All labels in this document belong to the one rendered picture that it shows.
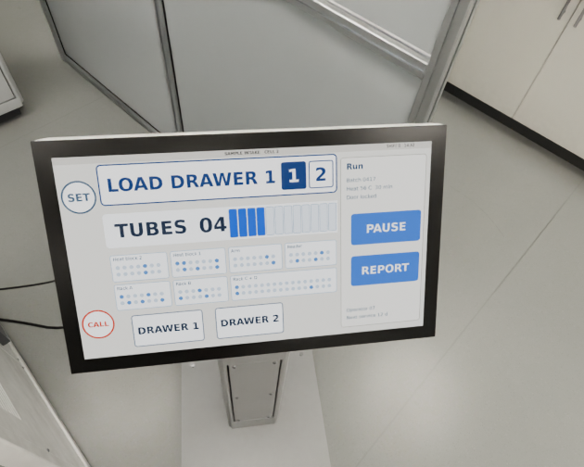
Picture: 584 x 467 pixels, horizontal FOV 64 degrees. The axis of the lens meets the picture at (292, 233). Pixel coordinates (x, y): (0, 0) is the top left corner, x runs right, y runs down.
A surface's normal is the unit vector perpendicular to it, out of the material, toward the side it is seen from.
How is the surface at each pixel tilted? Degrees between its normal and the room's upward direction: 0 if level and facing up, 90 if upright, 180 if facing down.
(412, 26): 90
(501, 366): 0
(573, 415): 0
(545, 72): 90
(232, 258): 50
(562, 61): 90
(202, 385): 5
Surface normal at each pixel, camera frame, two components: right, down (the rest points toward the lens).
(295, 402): 0.15, -0.58
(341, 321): 0.15, 0.26
